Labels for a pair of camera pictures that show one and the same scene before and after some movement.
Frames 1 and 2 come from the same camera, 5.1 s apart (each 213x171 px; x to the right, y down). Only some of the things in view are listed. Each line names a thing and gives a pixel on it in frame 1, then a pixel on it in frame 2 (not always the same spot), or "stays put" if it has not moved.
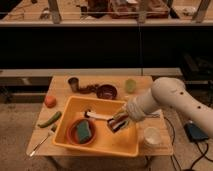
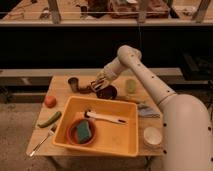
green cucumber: x=51 y=120 stays put
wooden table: x=154 y=132 stays put
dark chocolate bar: x=116 y=122 → x=96 y=85
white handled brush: x=89 y=113 stays put
